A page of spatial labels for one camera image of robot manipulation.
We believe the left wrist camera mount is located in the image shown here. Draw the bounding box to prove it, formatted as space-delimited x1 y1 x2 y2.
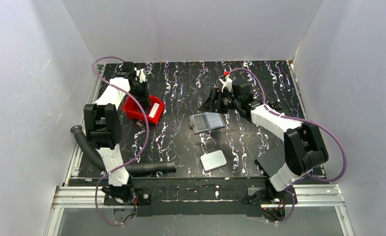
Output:
137 69 146 83

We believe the stack of credit cards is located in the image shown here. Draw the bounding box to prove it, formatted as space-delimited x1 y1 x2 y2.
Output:
148 103 160 119

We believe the black corrugated hose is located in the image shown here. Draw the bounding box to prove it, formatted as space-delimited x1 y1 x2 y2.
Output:
70 125 176 177

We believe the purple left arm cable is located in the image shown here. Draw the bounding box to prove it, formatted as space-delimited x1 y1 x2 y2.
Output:
92 56 151 227

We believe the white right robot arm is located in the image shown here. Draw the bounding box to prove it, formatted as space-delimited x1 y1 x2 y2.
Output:
199 82 329 194

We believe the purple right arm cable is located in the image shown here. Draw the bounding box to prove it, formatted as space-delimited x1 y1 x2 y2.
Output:
227 67 348 225

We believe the black flat plate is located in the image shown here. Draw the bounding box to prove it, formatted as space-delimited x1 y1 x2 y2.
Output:
254 144 286 177

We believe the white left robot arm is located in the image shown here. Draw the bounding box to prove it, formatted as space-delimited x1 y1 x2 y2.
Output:
81 61 149 187

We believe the grey leather card holder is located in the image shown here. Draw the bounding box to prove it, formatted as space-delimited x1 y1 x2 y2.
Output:
189 112 225 134

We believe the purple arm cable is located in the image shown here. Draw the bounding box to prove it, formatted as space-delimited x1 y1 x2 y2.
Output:
92 56 151 227
227 67 348 225

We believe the red plastic bin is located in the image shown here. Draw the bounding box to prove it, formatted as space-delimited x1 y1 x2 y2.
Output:
121 95 165 125

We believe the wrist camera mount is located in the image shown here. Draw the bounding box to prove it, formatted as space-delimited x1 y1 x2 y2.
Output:
137 69 146 83
219 72 233 93

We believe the silver metal tin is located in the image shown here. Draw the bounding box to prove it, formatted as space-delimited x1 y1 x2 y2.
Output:
200 150 227 172

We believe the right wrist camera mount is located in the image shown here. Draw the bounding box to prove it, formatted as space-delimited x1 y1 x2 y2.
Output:
219 72 233 93

